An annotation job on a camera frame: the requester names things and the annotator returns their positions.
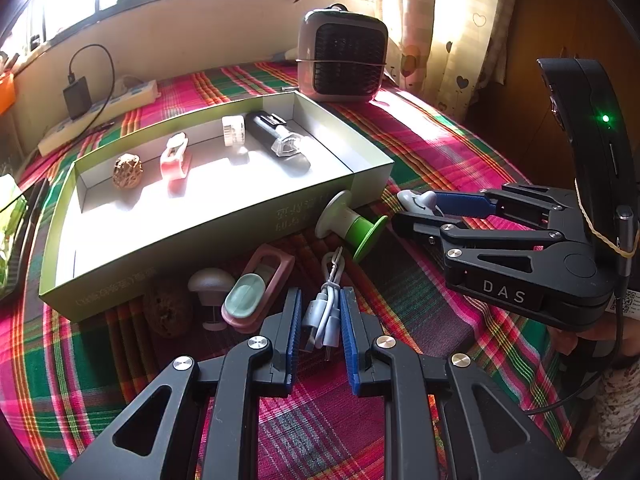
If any white usb cable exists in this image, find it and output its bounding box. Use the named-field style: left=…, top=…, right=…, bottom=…
left=298, top=246, right=346, bottom=361

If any white power strip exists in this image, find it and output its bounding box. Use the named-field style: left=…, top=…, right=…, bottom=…
left=37, top=79, right=160, bottom=157

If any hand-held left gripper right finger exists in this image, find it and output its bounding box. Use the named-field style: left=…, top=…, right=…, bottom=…
left=340, top=286, right=583, bottom=480

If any black bike light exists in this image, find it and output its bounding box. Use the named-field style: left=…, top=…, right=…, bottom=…
left=245, top=111, right=312, bottom=168

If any person's right hand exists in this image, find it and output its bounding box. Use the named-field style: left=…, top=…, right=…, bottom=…
left=550, top=322, right=613, bottom=359

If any grey dome gadget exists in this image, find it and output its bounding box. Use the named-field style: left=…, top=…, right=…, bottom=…
left=397, top=189, right=443, bottom=217

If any white ribbed bottle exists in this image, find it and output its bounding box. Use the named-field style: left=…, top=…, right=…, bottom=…
left=221, top=115, right=247, bottom=148

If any green cardboard box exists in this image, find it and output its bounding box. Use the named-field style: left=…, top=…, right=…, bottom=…
left=39, top=91, right=396, bottom=322

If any green spool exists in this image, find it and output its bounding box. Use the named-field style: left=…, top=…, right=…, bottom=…
left=315, top=190, right=390, bottom=263

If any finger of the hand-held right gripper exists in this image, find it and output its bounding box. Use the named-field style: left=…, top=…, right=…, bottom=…
left=430, top=182, right=583, bottom=233
left=391, top=211, right=585, bottom=273

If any carved walnut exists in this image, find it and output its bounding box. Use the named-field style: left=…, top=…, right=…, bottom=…
left=111, top=154, right=146, bottom=189
left=142, top=280, right=193, bottom=337

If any person's right forearm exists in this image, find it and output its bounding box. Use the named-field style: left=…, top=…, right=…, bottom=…
left=582, top=360, right=640, bottom=466

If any pink clip with teal pad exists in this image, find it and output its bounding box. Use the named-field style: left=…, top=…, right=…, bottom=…
left=221, top=243, right=296, bottom=335

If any black charger cable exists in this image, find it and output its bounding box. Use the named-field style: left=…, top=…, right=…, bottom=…
left=67, top=44, right=121, bottom=131

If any grey desk fan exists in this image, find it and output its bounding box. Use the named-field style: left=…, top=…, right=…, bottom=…
left=296, top=5, right=389, bottom=103

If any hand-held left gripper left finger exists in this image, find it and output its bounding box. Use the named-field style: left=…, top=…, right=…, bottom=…
left=62, top=287, right=305, bottom=480

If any black charger adapter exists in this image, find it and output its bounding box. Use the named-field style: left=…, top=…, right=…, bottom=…
left=62, top=77, right=93, bottom=121

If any heart print curtain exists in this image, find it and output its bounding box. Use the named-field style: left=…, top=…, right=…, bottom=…
left=377, top=0, right=521, bottom=116

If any grey mushroom-shaped gadget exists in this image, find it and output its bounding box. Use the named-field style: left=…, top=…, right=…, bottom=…
left=187, top=268, right=236, bottom=331

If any orange tray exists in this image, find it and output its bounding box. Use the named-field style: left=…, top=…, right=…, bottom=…
left=0, top=72, right=18, bottom=116

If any black flat device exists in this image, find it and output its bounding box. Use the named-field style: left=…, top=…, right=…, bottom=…
left=12, top=177, right=51, bottom=261

